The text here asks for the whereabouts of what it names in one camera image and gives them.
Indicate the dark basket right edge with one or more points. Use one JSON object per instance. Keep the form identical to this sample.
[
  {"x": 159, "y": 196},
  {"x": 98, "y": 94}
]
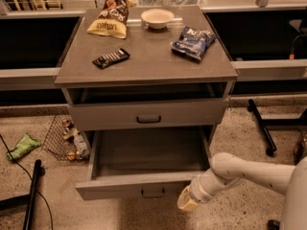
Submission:
[{"x": 300, "y": 149}]

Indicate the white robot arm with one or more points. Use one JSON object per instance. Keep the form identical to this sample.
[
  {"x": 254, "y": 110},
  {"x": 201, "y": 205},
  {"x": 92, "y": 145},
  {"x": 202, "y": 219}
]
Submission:
[{"x": 227, "y": 170}]

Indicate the black stand leg right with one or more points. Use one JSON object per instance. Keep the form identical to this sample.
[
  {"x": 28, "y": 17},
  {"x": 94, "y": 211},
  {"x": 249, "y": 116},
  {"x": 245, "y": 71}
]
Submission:
[{"x": 265, "y": 124}]

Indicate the white bowl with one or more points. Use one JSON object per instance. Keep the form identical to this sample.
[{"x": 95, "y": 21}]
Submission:
[{"x": 157, "y": 18}]

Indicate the upper grey drawer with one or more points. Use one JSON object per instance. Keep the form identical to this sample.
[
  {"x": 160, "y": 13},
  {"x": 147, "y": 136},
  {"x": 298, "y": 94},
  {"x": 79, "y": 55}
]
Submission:
[{"x": 147, "y": 114}]

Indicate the green snack bag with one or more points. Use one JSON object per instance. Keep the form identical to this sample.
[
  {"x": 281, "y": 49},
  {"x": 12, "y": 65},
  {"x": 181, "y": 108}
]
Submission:
[{"x": 24, "y": 146}]

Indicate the blue chip bag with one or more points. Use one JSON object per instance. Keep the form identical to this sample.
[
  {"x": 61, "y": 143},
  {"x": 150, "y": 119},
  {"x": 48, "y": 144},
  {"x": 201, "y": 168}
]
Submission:
[{"x": 192, "y": 43}]

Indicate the black object bottom right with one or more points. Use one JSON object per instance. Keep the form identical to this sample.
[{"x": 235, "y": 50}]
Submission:
[{"x": 273, "y": 224}]

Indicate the black snack bar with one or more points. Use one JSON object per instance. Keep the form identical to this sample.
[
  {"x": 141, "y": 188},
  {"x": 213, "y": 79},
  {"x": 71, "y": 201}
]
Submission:
[{"x": 111, "y": 58}]

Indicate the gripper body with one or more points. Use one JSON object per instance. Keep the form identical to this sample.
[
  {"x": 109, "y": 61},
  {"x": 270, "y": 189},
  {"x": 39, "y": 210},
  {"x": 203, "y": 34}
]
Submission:
[{"x": 198, "y": 191}]

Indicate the black stand leg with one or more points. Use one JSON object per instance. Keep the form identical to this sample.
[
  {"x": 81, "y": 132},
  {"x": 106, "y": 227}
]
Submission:
[
  {"x": 265, "y": 124},
  {"x": 28, "y": 199}
]

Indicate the wire basket with items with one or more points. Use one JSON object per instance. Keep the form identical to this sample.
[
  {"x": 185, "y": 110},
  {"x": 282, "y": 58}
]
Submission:
[{"x": 64, "y": 141}]

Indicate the grey drawer cabinet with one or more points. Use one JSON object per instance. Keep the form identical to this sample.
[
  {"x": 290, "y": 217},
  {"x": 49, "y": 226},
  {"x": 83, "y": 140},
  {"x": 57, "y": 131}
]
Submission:
[{"x": 153, "y": 73}]

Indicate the black stand leg left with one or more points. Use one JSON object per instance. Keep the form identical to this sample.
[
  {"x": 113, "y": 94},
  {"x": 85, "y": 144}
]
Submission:
[{"x": 28, "y": 199}]

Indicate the brown yellow chip bag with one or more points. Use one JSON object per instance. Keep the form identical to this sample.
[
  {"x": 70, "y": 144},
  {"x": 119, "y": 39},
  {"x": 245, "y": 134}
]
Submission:
[{"x": 112, "y": 20}]

